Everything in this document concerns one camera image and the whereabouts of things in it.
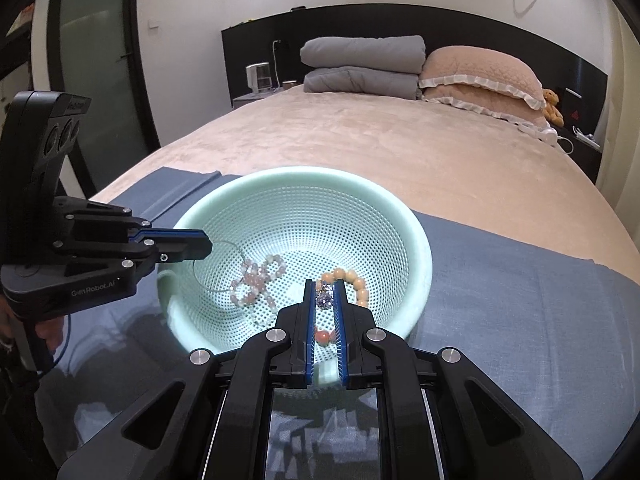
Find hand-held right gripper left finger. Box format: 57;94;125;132
56;280;319;480

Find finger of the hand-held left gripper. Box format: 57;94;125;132
52;232;214;285
52;196;207;246

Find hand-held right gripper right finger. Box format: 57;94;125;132
333;279;587;480

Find peach bead bracelet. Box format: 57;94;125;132
314;267;370;348

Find pink bead necklace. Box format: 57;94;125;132
191;241;287;323

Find green plastic colander basket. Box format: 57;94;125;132
157;166;433;361

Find person's left hand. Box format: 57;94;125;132
29;305;71;361

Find frosted glass door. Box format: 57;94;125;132
32;0;161;201

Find grey nightstand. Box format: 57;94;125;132
232;90;301;111

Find blue-grey cloth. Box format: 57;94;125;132
30;167;631;480

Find white bedside appliance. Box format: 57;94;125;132
246;62;271;94

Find grey folded quilt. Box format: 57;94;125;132
300;36;427;75
304;70;421;99

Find black headboard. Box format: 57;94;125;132
221;7;608;111

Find pink ruffled pillow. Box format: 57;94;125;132
419;46;547;111
425;85;551;129

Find white handheld device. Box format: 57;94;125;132
520;122;559;146

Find black nightstand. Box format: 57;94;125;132
555;127;603;186

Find brown teddy bear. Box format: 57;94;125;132
542;88;565;128

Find cream curtain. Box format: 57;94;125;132
602;5;640;241

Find blue cable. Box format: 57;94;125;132
37;310;71;376

